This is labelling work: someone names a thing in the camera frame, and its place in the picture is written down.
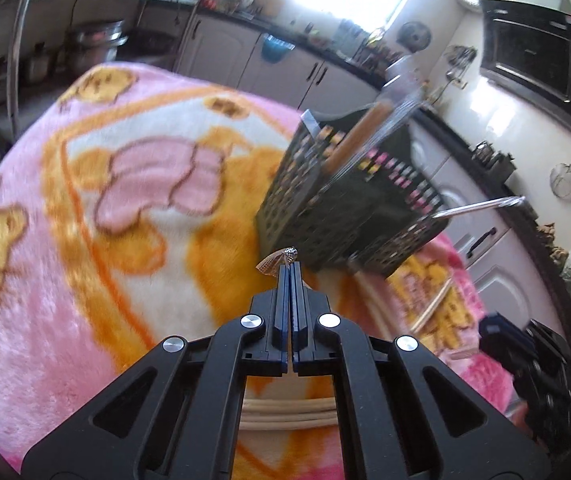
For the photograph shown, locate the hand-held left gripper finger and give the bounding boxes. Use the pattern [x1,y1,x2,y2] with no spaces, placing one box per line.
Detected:
[22,261,291,480]
[290,261,551,480]

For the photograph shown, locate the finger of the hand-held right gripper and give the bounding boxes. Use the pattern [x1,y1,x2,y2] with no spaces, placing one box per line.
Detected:
[479,312,530,368]

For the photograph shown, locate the wooden chopsticks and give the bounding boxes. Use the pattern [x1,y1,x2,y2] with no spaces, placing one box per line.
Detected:
[408,277,453,336]
[324,57,429,173]
[240,397,339,431]
[256,246,300,277]

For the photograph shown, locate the black perforated utensil basket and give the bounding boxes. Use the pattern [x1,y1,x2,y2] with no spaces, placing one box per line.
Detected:
[255,105,449,281]

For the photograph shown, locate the hanging kitchen utensils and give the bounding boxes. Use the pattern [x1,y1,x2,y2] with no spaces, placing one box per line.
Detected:
[445,45,479,91]

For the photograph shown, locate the black kitchen countertop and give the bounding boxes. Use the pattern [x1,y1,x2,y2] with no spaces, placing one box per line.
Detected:
[180,2,571,311]

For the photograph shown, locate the clear wrapped utensil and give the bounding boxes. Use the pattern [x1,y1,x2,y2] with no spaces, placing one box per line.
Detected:
[428,196,526,221]

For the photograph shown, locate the pink printed blanket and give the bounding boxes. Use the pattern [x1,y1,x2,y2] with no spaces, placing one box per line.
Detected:
[0,60,521,480]

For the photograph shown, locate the blue hanging bag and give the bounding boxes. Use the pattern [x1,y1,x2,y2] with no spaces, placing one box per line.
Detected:
[260,34,296,63]

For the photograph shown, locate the white kitchen cabinets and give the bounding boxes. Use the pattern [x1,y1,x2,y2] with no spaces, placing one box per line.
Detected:
[172,10,566,341]

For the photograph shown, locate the row of condiment bottles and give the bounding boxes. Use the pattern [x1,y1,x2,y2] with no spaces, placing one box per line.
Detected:
[335,20,401,68]

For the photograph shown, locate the black range hood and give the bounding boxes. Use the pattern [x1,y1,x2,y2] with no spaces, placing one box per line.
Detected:
[478,0,571,133]

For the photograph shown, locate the black pan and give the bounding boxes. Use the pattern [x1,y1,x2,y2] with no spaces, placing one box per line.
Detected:
[125,30,176,58]

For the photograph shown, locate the large steel pot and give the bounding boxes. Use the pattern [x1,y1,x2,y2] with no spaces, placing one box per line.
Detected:
[65,20,128,68]

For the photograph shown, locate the small steel pot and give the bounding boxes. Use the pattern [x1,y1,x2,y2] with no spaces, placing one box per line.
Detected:
[22,42,56,83]

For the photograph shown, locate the steel shelf rack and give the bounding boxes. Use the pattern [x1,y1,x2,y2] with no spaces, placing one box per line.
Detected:
[0,0,201,141]

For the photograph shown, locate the wire skimmer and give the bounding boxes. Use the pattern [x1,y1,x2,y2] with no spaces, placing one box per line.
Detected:
[550,135,571,198]

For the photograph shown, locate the wall mounted fan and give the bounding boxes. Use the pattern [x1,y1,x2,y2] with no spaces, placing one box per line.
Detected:
[398,21,432,53]

